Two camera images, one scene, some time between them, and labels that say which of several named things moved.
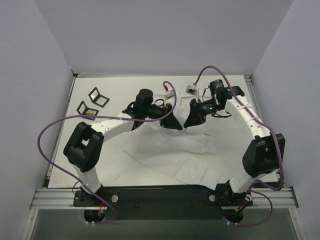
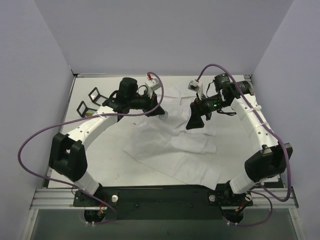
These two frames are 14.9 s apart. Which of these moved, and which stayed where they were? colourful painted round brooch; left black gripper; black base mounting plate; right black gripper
Moved: left black gripper
Stayed: colourful painted round brooch; right black gripper; black base mounting plate
